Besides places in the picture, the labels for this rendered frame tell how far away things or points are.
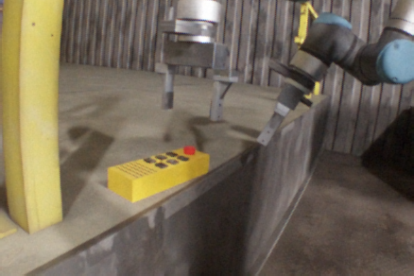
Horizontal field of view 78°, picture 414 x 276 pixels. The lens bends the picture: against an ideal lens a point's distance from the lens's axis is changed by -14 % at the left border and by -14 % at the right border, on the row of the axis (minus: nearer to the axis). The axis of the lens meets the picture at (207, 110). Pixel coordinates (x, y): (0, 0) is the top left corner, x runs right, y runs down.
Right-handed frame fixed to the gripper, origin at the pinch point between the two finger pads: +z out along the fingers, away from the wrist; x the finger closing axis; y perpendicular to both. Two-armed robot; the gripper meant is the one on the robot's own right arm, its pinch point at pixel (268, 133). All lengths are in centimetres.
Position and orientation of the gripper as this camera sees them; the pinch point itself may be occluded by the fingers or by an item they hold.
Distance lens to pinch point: 75.8
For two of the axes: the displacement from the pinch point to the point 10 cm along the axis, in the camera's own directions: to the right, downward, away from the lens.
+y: 8.2, 5.3, -2.4
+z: -5.0, 8.5, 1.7
